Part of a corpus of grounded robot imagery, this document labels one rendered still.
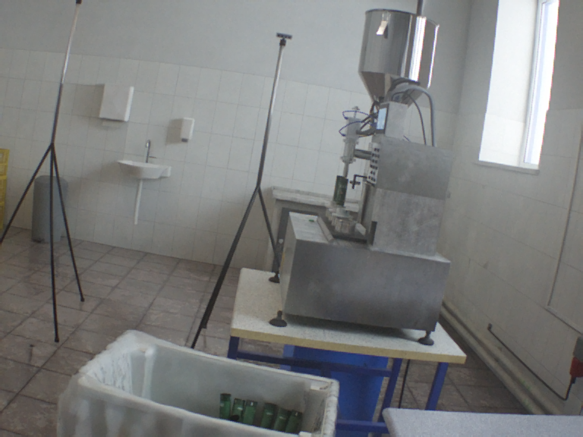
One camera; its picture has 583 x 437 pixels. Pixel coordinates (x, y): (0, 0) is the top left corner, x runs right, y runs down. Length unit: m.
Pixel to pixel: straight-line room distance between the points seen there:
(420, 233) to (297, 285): 0.41
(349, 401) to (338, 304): 0.96
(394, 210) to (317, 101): 3.87
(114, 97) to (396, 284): 4.27
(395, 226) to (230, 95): 3.95
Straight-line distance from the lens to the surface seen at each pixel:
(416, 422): 1.36
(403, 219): 1.87
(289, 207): 5.02
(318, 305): 1.82
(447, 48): 5.98
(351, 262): 1.80
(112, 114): 5.71
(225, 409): 1.67
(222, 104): 5.66
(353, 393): 2.70
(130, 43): 5.87
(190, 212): 5.74
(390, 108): 1.84
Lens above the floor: 1.31
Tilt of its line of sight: 8 degrees down
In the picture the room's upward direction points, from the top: 10 degrees clockwise
